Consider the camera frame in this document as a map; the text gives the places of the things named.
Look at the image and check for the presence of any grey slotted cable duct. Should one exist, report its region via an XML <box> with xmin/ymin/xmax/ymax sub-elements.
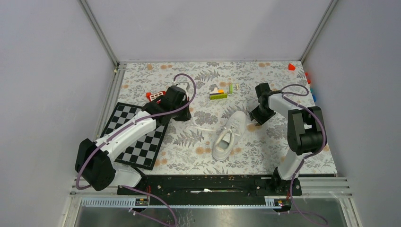
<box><xmin>81</xmin><ymin>195</ymin><xmax>291</xmax><ymax>209</ymax></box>

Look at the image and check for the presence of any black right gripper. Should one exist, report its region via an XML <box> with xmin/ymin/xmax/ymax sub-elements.
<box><xmin>250</xmin><ymin>105</ymin><xmax>277</xmax><ymax>127</ymax></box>

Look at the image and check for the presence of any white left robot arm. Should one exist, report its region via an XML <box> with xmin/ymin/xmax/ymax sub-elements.
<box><xmin>75</xmin><ymin>83</ymin><xmax>191</xmax><ymax>194</ymax></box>

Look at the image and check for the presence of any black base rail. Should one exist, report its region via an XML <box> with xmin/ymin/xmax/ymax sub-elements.
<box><xmin>135</xmin><ymin>175</ymin><xmax>302</xmax><ymax>201</ymax></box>

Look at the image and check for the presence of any red white grid toy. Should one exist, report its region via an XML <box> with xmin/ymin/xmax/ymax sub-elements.
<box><xmin>146</xmin><ymin>91</ymin><xmax>166</xmax><ymax>102</ymax></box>

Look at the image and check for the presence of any floral patterned table mat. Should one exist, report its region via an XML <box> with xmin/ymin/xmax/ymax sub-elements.
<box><xmin>118</xmin><ymin>61</ymin><xmax>314</xmax><ymax>175</ymax></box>

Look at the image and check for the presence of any black white chessboard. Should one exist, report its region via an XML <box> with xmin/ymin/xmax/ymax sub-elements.
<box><xmin>99</xmin><ymin>102</ymin><xmax>170</xmax><ymax>171</ymax></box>

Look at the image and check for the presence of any blue toy piece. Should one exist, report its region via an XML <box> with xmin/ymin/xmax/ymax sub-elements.
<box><xmin>310</xmin><ymin>88</ymin><xmax>316</xmax><ymax>102</ymax></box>

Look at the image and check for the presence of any red triangular block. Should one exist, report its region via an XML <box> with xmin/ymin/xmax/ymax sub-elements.
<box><xmin>288</xmin><ymin>63</ymin><xmax>296</xmax><ymax>71</ymax></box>

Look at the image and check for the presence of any white sneaker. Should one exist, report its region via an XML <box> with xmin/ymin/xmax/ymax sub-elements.
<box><xmin>186</xmin><ymin>111</ymin><xmax>247</xmax><ymax>162</ymax></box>

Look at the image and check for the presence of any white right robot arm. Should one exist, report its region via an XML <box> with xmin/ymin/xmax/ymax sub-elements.
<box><xmin>250</xmin><ymin>83</ymin><xmax>327</xmax><ymax>195</ymax></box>

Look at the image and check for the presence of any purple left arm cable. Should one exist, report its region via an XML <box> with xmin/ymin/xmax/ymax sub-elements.
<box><xmin>75</xmin><ymin>73</ymin><xmax>197</xmax><ymax>227</ymax></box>

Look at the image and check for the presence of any green toy brick stack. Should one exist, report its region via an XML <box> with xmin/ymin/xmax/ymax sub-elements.
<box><xmin>209</xmin><ymin>87</ymin><xmax>228</xmax><ymax>100</ymax></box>

